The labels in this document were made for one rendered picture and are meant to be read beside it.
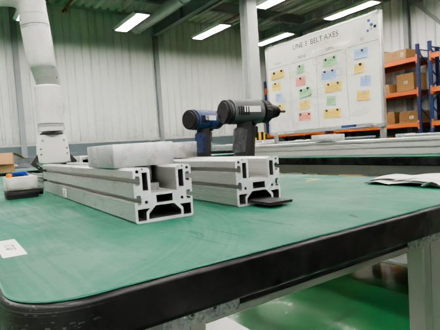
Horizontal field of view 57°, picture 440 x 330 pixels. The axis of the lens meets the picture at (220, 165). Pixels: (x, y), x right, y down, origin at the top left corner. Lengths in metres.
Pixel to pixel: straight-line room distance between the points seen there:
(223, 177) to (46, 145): 0.84
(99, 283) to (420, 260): 0.64
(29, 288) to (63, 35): 12.94
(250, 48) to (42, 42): 8.31
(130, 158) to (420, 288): 0.59
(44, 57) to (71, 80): 11.52
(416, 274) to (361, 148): 1.57
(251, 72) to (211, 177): 8.76
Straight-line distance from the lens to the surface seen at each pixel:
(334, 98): 4.15
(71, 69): 13.08
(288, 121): 4.59
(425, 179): 0.93
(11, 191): 1.25
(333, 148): 2.50
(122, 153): 0.70
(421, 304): 0.91
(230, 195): 0.74
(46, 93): 1.47
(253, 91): 9.46
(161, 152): 0.73
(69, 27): 13.38
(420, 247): 0.86
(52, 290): 0.39
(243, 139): 0.99
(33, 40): 1.50
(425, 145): 2.20
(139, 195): 0.64
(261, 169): 0.78
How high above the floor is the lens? 0.89
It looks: 3 degrees down
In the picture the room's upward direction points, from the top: 4 degrees counter-clockwise
